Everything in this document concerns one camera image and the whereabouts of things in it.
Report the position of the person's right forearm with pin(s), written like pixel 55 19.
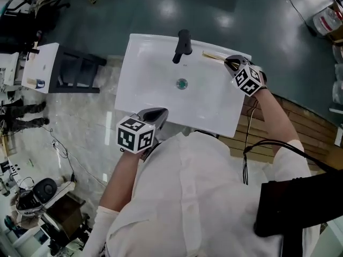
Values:
pixel 276 119

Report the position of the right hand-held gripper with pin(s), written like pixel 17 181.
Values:
pixel 247 80

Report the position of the black shoulder bag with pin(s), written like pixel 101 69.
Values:
pixel 294 205

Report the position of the white ceramic sink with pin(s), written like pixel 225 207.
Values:
pixel 150 84

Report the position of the white headset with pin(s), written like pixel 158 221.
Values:
pixel 26 203

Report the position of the person's white shirt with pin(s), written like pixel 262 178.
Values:
pixel 187 197

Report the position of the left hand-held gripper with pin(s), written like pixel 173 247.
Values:
pixel 134 135

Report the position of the brown wooden crate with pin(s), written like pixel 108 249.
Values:
pixel 65 213

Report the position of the person's left forearm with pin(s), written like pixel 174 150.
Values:
pixel 120 181

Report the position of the brown and black brush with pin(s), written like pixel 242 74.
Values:
pixel 34 48

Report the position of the round metal sink drain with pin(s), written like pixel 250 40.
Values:
pixel 182 83

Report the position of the black office chair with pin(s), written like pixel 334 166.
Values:
pixel 26 12

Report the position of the brown cardboard box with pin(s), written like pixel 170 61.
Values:
pixel 338 33

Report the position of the blue and tan roll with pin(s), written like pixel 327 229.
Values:
pixel 39 83

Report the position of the black faucet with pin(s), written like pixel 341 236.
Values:
pixel 182 45

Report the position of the black round device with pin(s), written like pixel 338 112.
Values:
pixel 46 189

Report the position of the white side table black frame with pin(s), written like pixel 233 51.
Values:
pixel 43 63

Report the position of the wooden slat pallet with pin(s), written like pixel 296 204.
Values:
pixel 294 122

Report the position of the wrapped water bottle pack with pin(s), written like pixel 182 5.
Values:
pixel 325 21

